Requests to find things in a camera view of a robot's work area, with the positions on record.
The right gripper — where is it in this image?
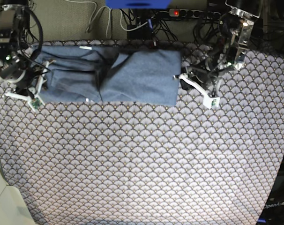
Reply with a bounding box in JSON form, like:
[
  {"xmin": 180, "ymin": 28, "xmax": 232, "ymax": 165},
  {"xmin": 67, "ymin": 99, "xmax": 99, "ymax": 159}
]
[{"xmin": 0, "ymin": 55, "xmax": 45, "ymax": 94}]

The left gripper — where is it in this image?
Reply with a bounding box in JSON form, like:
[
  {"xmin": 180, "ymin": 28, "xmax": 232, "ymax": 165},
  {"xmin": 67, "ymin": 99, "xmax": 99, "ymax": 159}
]
[{"xmin": 181, "ymin": 58, "xmax": 225, "ymax": 94}]

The blue T-shirt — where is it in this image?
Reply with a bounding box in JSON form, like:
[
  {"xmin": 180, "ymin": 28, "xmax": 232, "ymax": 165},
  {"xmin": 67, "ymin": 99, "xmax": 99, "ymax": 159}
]
[{"xmin": 37, "ymin": 45, "xmax": 182, "ymax": 106}]

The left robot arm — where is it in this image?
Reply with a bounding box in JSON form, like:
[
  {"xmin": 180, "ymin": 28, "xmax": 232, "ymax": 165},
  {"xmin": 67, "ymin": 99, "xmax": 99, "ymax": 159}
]
[{"xmin": 186, "ymin": 0, "xmax": 263, "ymax": 97}]

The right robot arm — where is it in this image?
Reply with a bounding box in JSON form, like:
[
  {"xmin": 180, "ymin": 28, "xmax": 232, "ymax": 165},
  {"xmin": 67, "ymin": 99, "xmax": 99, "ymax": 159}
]
[{"xmin": 0, "ymin": 0, "xmax": 49, "ymax": 100}]

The red and black clip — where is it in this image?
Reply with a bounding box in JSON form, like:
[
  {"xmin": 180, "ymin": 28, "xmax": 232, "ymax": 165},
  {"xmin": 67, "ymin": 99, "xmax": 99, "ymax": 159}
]
[{"xmin": 150, "ymin": 40, "xmax": 158, "ymax": 49}]

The black power strip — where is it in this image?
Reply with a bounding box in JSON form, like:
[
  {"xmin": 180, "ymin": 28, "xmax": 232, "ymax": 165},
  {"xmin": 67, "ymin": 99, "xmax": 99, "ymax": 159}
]
[{"xmin": 167, "ymin": 8, "xmax": 221, "ymax": 20}]

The fan-patterned table cloth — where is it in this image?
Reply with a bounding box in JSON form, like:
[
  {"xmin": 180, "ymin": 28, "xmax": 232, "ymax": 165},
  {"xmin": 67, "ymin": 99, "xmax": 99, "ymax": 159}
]
[{"xmin": 0, "ymin": 51, "xmax": 284, "ymax": 225}]

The beige plastic bin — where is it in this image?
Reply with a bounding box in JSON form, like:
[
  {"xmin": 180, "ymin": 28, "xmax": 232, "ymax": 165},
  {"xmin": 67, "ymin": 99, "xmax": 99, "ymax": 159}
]
[{"xmin": 0, "ymin": 171, "xmax": 35, "ymax": 225}]

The black OpenArm base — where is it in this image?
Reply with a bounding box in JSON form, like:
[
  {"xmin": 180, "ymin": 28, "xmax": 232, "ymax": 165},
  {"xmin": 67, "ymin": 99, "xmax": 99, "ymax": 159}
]
[{"xmin": 257, "ymin": 158, "xmax": 284, "ymax": 225}]

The white cable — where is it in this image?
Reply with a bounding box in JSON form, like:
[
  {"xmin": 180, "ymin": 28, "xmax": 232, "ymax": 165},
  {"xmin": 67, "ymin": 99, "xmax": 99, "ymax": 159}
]
[{"xmin": 85, "ymin": 0, "xmax": 149, "ymax": 38}]

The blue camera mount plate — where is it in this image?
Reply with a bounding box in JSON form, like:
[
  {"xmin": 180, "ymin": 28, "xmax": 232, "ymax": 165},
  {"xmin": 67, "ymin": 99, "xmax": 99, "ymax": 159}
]
[{"xmin": 105, "ymin": 0, "xmax": 171, "ymax": 9}]

